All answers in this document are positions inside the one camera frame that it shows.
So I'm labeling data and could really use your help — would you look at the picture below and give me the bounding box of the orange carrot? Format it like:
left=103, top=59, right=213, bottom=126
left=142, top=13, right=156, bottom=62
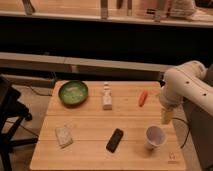
left=138, top=91, right=148, bottom=107

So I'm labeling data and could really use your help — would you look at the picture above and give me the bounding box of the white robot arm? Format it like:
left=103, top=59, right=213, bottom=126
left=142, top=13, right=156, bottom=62
left=159, top=61, right=213, bottom=124

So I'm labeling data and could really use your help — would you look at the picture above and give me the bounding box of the beige sponge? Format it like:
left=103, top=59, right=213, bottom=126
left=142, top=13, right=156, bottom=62
left=55, top=125, right=73, bottom=148

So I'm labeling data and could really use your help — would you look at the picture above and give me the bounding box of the black chair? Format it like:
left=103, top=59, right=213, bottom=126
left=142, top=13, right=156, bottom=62
left=0, top=76, right=38, bottom=171

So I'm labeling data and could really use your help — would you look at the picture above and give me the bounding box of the white paper cup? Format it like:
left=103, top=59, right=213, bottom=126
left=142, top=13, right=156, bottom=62
left=145, top=126, right=166, bottom=150

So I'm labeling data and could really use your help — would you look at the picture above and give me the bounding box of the white bottle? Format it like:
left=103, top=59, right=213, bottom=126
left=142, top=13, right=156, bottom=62
left=102, top=82, right=112, bottom=110

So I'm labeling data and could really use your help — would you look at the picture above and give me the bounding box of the green bowl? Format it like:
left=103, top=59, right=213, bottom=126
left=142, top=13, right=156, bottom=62
left=58, top=80, right=88, bottom=106

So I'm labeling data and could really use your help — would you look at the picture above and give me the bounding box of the black eraser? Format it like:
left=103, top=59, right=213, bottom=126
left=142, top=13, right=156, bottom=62
left=106, top=128, right=124, bottom=153

